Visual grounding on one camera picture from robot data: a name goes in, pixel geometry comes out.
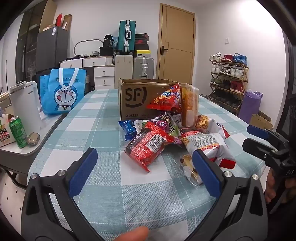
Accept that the black bag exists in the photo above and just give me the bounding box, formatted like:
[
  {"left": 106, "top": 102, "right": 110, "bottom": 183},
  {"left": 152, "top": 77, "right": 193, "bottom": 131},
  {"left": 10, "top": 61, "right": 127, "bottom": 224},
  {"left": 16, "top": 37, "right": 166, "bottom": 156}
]
[{"left": 103, "top": 34, "right": 116, "bottom": 48}]

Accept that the blue cartoon tote bag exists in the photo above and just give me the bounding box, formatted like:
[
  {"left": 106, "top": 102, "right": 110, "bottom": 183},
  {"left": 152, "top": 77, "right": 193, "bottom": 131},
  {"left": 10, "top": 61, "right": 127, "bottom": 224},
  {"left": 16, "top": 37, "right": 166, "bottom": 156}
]
[{"left": 39, "top": 67, "right": 87, "bottom": 115}]

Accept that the white yellow noodle snack bag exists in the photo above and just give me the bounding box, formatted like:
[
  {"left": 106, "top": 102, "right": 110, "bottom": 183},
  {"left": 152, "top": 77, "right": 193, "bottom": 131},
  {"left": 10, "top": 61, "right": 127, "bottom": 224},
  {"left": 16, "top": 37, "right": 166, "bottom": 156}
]
[{"left": 196, "top": 114, "right": 230, "bottom": 139}]

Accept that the dark glass cabinet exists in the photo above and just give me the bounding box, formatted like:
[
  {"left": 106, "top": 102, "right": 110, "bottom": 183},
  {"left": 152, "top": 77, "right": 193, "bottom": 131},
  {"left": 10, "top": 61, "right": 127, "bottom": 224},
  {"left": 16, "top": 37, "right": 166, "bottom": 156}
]
[{"left": 17, "top": 0, "right": 49, "bottom": 82}]

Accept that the group of assorted shoes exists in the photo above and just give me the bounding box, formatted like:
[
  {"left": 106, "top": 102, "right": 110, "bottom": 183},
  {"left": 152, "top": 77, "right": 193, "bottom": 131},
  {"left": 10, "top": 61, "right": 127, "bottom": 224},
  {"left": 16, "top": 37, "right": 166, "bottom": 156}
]
[{"left": 209, "top": 53, "right": 248, "bottom": 109}]

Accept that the purple fabric bag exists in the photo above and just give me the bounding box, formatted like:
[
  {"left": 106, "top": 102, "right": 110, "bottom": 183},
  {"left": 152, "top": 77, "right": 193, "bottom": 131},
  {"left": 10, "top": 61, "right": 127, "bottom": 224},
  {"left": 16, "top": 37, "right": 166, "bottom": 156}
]
[{"left": 238, "top": 91, "right": 263, "bottom": 125}]

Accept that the clear cream cracker packet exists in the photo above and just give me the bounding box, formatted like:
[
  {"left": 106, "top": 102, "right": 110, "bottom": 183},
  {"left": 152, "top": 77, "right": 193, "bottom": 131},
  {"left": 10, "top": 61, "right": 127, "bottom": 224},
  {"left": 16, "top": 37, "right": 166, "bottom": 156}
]
[{"left": 179, "top": 154, "right": 204, "bottom": 187}]

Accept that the red cone chip bag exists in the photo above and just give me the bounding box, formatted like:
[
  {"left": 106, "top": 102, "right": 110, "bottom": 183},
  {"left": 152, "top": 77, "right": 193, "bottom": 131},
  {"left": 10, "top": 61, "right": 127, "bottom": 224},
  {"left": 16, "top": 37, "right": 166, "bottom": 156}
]
[{"left": 147, "top": 84, "right": 183, "bottom": 112}]

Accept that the open floor cardboard box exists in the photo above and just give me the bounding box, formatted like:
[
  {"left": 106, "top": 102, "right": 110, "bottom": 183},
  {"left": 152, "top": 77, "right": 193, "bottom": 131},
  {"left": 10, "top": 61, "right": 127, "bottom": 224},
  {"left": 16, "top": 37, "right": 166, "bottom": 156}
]
[{"left": 249, "top": 111, "right": 274, "bottom": 131}]

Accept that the wooden door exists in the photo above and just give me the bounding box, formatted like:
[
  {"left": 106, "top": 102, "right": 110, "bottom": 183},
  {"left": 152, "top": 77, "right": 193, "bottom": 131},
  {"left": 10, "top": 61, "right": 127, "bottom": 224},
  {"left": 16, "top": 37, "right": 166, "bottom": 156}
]
[{"left": 156, "top": 3, "right": 196, "bottom": 85}]

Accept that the grey refrigerator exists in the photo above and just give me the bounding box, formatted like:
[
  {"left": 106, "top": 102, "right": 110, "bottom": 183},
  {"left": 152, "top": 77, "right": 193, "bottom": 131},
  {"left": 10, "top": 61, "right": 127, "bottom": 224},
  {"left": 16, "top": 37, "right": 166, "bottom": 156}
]
[{"left": 36, "top": 27, "right": 70, "bottom": 75}]

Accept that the white electric kettle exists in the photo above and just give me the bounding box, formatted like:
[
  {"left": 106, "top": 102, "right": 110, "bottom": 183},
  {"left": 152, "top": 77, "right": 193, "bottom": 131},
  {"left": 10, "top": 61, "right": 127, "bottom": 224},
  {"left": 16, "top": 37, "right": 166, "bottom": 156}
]
[{"left": 10, "top": 81, "right": 46, "bottom": 131}]

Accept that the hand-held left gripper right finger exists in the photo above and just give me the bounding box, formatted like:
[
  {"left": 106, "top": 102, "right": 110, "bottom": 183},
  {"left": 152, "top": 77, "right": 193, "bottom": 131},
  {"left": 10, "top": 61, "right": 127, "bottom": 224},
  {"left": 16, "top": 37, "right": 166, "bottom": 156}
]
[{"left": 185, "top": 149, "right": 269, "bottom": 241}]

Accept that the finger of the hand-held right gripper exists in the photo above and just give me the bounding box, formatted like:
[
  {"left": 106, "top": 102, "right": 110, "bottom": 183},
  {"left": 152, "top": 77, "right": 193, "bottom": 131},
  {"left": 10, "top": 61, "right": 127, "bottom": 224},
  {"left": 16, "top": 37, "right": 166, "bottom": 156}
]
[
  {"left": 247, "top": 125, "right": 286, "bottom": 143},
  {"left": 242, "top": 138, "right": 289, "bottom": 168}
]

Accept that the colourful printed carton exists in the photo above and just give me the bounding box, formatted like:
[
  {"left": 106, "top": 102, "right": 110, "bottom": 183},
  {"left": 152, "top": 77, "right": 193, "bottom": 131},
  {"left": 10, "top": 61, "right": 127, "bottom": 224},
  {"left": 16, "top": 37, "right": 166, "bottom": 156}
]
[{"left": 0, "top": 113, "right": 15, "bottom": 148}]

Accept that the small beige case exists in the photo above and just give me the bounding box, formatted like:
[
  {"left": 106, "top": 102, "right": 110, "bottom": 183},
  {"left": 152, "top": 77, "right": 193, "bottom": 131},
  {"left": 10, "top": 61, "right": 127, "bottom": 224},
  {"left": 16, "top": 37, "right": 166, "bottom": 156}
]
[{"left": 27, "top": 132, "right": 41, "bottom": 146}]

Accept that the silver suitcase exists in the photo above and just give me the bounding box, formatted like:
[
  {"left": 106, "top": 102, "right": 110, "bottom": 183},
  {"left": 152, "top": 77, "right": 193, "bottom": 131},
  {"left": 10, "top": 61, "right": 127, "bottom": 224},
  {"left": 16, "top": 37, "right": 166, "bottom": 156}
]
[{"left": 133, "top": 56, "right": 155, "bottom": 79}]

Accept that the brown cardboard box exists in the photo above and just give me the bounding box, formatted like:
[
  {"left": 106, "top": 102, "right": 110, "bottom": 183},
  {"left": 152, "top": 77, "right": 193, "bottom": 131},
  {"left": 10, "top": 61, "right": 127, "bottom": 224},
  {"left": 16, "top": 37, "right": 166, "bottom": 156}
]
[{"left": 118, "top": 78, "right": 184, "bottom": 122}]

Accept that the clear orange bread package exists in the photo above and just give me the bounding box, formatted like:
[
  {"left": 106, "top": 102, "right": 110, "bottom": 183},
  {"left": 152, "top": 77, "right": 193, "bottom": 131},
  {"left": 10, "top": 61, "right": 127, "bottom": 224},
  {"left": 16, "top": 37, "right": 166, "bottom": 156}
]
[{"left": 180, "top": 85, "right": 200, "bottom": 127}]

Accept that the red barcode snack packet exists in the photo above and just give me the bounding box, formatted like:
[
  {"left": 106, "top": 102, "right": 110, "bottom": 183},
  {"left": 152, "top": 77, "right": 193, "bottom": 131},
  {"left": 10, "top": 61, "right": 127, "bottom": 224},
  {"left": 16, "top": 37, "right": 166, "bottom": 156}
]
[{"left": 125, "top": 122, "right": 173, "bottom": 173}]

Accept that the white orange chip bag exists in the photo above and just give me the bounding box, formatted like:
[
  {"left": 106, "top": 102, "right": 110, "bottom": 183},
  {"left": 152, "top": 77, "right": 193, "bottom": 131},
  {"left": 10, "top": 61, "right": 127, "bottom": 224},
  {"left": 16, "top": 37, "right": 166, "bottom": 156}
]
[{"left": 180, "top": 132, "right": 237, "bottom": 169}]

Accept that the black storage case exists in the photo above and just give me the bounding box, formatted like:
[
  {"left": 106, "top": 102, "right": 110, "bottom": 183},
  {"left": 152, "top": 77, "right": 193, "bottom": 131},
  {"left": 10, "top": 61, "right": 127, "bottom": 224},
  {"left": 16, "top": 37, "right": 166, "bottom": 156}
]
[{"left": 99, "top": 47, "right": 116, "bottom": 57}]

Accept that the beige suitcase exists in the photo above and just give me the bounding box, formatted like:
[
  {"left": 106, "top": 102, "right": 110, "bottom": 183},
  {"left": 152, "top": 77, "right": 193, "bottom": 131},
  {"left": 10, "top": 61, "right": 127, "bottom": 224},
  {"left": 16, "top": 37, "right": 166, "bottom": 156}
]
[{"left": 115, "top": 54, "right": 134, "bottom": 90}]

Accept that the green drink can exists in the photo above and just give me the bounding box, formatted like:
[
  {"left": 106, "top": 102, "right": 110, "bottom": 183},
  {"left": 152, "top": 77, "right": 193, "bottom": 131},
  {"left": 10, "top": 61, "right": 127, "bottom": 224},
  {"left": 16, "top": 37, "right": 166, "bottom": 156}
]
[{"left": 9, "top": 116, "right": 28, "bottom": 149}]

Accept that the person's right hand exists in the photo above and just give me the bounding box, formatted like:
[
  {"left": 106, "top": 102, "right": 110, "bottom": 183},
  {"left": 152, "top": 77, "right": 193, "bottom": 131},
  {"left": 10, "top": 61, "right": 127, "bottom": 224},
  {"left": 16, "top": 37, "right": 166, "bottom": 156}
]
[{"left": 264, "top": 168, "right": 296, "bottom": 205}]

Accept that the white drawer chest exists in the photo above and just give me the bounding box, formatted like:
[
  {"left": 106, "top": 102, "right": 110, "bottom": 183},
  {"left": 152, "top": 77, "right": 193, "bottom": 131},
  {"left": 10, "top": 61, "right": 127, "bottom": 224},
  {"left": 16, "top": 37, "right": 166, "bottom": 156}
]
[{"left": 59, "top": 56, "right": 115, "bottom": 88}]

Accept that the brown narrow box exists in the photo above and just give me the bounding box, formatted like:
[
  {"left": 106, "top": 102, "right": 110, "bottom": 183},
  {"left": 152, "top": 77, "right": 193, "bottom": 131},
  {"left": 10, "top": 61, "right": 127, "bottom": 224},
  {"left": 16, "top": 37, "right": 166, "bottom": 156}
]
[{"left": 63, "top": 14, "right": 73, "bottom": 31}]

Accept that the wooden shoe rack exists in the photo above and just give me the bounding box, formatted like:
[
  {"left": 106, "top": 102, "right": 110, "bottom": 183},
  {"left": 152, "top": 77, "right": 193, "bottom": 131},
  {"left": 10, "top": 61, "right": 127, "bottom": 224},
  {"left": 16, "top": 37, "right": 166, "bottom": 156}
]
[{"left": 209, "top": 53, "right": 249, "bottom": 114}]

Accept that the grey side table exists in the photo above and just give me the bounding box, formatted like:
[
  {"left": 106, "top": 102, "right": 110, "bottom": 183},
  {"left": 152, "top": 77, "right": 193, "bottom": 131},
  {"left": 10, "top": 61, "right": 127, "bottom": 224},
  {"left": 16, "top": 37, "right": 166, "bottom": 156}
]
[{"left": 0, "top": 111, "right": 68, "bottom": 188}]

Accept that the tall flat cardboard box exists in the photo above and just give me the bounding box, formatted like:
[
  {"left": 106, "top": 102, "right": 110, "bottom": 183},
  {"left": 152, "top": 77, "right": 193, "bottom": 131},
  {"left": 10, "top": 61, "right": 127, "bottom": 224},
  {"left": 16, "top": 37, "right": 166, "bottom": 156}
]
[{"left": 39, "top": 0, "right": 57, "bottom": 33}]

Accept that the teal suitcase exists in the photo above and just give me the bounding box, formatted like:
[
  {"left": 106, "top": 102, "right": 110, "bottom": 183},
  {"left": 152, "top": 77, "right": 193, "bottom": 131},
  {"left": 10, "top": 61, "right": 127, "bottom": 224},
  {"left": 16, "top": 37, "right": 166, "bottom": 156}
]
[{"left": 118, "top": 20, "right": 137, "bottom": 55}]

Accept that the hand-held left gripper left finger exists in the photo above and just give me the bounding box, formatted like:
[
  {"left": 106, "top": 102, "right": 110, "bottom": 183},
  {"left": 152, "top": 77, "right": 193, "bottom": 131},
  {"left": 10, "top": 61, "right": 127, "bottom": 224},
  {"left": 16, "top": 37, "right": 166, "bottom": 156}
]
[{"left": 21, "top": 148, "right": 104, "bottom": 241}]

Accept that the blue cookie packet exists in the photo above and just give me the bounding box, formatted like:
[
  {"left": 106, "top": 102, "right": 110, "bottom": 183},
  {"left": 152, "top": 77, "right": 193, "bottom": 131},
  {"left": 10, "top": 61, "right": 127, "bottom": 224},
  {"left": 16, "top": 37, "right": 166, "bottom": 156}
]
[{"left": 119, "top": 120, "right": 139, "bottom": 141}]

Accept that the oval mirror frame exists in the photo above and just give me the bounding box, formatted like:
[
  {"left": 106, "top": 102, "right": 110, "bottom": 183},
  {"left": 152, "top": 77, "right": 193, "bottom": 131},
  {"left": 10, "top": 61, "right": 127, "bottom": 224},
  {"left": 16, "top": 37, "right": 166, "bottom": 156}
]
[{"left": 74, "top": 39, "right": 104, "bottom": 56}]

